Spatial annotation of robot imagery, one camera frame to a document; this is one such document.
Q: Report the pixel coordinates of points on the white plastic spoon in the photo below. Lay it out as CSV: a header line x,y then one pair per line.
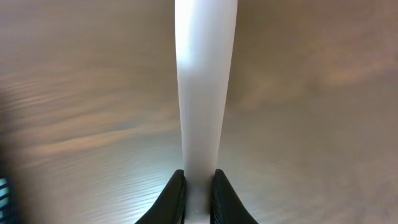
x,y
204,38

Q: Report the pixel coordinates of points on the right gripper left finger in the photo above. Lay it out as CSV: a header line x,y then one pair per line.
x,y
169,208

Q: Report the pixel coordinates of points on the black plastic basket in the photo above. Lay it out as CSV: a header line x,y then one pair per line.
x,y
6,206

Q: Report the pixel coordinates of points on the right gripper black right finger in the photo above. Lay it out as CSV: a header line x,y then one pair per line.
x,y
226,207

